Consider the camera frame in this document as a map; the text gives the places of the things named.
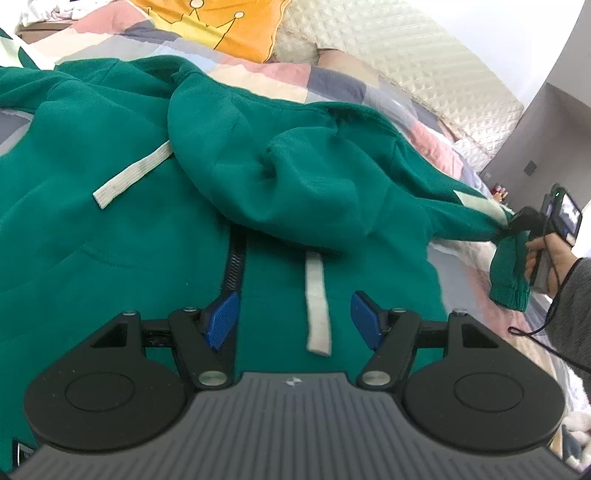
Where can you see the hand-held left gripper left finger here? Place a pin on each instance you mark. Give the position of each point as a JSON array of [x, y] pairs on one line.
[[222, 321]]

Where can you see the cream quilted headboard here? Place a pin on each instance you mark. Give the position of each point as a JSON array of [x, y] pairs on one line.
[[415, 60]]

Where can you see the white clothes pile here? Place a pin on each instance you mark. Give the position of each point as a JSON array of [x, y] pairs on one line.
[[41, 9]]

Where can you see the cluster of small bottles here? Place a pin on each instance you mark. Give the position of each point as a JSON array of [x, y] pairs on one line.
[[499, 193]]

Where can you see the patchwork checked blanket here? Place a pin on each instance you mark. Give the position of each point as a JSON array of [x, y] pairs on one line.
[[286, 74]]

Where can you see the dark wall socket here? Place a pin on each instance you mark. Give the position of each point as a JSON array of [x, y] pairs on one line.
[[531, 166]]

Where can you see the white fluffy cloth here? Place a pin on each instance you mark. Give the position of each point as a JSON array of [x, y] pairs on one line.
[[579, 429]]

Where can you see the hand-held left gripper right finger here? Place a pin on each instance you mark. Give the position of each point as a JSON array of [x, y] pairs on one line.
[[367, 318]]

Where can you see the green hoodie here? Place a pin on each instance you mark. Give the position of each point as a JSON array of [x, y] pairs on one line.
[[115, 207]]

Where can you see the person's right hand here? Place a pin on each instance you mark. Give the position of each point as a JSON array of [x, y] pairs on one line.
[[563, 265]]

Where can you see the yellow crown pillow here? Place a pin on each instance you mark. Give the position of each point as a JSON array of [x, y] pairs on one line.
[[249, 41]]

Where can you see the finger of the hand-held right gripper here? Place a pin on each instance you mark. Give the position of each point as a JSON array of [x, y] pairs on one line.
[[519, 222]]

